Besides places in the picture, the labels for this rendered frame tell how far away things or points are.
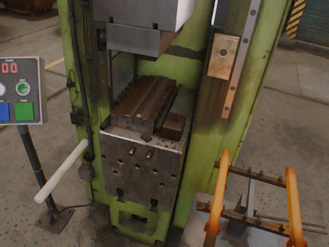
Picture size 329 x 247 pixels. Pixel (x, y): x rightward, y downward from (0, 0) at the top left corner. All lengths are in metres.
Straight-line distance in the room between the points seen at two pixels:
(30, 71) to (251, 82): 0.90
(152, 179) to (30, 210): 1.14
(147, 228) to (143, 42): 1.16
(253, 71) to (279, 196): 1.48
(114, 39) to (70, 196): 1.40
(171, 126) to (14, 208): 1.45
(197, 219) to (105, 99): 0.71
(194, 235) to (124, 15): 0.86
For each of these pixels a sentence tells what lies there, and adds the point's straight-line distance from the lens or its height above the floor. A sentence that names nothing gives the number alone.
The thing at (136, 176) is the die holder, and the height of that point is 0.69.
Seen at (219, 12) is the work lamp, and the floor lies 1.43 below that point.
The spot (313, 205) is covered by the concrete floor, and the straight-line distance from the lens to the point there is 2.39.
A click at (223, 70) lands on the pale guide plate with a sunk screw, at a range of 0.95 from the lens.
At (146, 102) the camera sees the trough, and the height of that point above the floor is 0.99.
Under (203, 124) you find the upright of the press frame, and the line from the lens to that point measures 1.11.
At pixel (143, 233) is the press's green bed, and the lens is 1.61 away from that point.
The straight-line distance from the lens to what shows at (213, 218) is 0.76.
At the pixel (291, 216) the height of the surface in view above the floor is 0.99.
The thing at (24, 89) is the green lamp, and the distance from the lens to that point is 1.10.
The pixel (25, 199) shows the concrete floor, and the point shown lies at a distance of 2.10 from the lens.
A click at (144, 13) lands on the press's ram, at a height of 1.41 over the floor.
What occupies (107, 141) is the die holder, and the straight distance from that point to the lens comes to 1.08.
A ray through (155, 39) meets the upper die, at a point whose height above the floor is 1.33.
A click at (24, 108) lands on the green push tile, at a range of 1.10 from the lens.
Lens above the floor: 1.58
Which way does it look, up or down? 37 degrees down
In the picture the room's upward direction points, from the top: 6 degrees clockwise
